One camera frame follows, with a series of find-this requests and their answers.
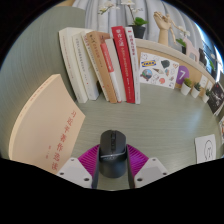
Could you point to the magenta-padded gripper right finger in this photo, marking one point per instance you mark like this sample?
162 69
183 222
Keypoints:
150 169

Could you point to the window with dark frame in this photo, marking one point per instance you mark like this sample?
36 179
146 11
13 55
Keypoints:
208 38

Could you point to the white book with red spine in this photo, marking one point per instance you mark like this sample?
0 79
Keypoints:
113 70

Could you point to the black wooden horse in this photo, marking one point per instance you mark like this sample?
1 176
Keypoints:
202 56

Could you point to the green desk partition panel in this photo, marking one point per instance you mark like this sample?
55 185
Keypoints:
30 56

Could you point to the white orchid in black pot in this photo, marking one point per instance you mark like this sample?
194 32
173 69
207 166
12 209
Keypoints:
138 31

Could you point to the white card with stickers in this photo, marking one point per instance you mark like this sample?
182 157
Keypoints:
158 70

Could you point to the white wall socket plate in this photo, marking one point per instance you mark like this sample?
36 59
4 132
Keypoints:
211 85
203 81

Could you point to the small plant in white pot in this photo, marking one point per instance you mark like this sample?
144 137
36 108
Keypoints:
205 98
185 89
195 92

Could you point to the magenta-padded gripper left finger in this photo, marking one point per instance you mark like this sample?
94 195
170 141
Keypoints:
75 170

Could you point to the beige book with red text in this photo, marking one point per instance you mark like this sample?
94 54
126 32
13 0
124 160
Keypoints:
46 126

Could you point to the white printed mouse pad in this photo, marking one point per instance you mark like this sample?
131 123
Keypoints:
205 148

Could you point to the wooden hand model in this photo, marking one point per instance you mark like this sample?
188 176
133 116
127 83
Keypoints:
163 28

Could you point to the pink wooden horse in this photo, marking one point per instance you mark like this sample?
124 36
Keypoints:
191 50

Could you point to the round purple number sign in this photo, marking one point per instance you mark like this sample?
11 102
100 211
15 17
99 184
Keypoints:
182 74

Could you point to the thick white book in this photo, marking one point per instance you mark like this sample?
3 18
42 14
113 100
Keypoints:
71 63

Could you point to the white orchid behind horses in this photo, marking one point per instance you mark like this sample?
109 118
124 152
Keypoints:
181 42

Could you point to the black computer mouse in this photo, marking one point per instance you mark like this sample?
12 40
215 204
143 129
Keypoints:
112 150

